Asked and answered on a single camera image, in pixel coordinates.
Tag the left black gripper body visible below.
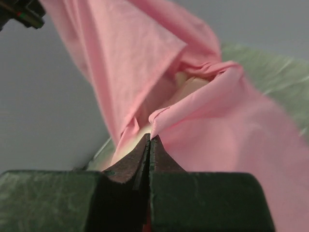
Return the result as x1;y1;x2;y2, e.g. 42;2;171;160
0;0;46;31

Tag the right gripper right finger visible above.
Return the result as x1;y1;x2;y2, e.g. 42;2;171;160
149;137;275;232

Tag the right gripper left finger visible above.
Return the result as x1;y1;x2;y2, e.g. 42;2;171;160
0;134;150;232

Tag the pink pillowcase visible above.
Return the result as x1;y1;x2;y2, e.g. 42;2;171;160
42;0;309;232

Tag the cream pillow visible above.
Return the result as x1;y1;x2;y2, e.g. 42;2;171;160
110;72;208;166

